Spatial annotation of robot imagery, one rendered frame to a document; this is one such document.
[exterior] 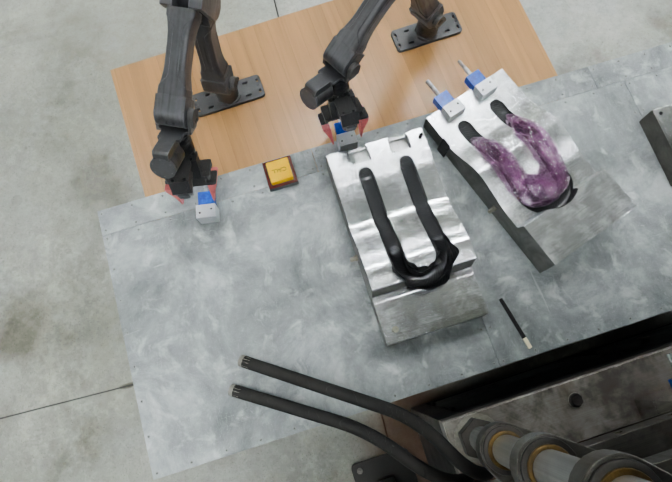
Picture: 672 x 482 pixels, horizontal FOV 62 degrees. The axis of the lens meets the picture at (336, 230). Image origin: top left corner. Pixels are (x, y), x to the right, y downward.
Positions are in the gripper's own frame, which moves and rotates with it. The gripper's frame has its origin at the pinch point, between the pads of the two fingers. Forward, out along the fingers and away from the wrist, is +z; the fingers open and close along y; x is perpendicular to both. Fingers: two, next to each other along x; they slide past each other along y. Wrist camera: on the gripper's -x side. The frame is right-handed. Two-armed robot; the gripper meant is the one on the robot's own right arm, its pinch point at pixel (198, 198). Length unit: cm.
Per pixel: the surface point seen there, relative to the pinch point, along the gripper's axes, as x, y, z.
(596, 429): -50, 90, 45
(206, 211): 2.3, 0.3, 6.7
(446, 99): 22, 66, -6
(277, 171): 11.3, 19.3, 3.6
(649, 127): 12, 120, 4
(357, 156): 10.6, 40.7, 1.0
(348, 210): -3.5, 36.5, 6.6
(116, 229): 4.6, -25.0, 11.6
